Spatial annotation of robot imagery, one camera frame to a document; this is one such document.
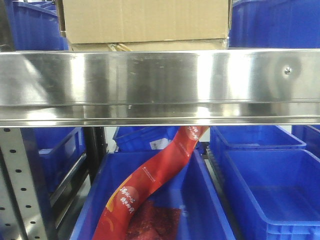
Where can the large brown cardboard box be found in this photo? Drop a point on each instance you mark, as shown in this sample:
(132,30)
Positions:
(145,25)

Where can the stainless steel shelf rack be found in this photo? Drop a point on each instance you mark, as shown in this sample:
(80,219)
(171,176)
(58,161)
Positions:
(93,90)

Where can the blue bin rear centre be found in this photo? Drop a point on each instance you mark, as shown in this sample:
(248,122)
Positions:
(144,138)

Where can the blue bin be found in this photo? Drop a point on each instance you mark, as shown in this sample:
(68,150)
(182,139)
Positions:
(274,194)
(275,24)
(202,216)
(35,26)
(59,148)
(251,137)
(310,134)
(144,138)

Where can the blue bin rear right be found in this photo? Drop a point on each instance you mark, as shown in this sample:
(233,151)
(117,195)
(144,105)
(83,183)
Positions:
(251,137)

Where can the red printed snack bag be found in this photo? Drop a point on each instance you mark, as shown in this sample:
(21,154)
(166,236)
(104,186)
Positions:
(144,181)

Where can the red textured packet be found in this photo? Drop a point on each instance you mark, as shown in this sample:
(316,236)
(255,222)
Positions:
(152,222)

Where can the blue bin lower centre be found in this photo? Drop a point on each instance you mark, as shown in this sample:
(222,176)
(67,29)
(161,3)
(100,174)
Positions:
(202,216)

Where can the blue bin lower left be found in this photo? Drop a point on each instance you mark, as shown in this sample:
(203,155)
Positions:
(59,148)

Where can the blue bin lower right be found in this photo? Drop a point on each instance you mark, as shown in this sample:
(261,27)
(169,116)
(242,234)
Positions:
(274,194)

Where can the blue bin far right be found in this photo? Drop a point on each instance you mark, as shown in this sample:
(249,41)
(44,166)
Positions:
(310,134)

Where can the blue bin upper right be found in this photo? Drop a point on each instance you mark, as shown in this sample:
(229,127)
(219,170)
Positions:
(275,24)

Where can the blue bin upper left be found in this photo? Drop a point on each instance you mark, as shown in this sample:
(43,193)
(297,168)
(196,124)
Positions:
(35,26)

